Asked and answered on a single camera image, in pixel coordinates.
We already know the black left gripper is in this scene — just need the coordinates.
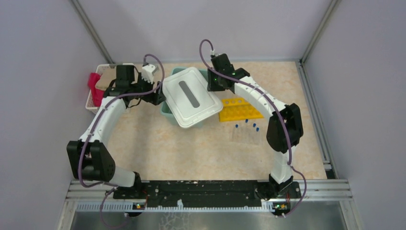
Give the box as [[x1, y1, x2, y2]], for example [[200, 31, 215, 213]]
[[130, 72, 166, 105]]

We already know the white plastic tray lid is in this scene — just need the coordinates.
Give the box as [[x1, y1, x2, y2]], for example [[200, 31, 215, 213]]
[[162, 67, 223, 128]]

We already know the yellow test tube rack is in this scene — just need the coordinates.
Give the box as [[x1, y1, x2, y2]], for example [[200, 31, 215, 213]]
[[218, 98, 263, 122]]

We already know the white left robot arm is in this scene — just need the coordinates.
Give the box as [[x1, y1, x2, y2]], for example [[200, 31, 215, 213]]
[[67, 64, 165, 198]]

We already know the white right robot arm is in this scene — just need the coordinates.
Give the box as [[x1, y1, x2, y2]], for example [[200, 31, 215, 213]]
[[207, 54, 304, 197]]

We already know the teal plastic bin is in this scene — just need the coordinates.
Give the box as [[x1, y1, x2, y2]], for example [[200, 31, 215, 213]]
[[160, 67, 208, 127]]

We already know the beige cloth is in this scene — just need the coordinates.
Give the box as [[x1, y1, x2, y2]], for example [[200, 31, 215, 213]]
[[95, 68, 116, 91]]

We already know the pink cloth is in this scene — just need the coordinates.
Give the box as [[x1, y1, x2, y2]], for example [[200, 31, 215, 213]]
[[88, 73, 105, 107]]

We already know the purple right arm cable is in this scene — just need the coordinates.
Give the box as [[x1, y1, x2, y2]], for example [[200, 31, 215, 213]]
[[199, 39, 308, 218]]

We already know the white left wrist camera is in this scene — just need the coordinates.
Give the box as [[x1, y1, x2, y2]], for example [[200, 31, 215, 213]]
[[141, 64, 158, 84]]

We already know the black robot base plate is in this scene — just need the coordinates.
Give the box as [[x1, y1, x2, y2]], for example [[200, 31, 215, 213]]
[[113, 180, 302, 208]]

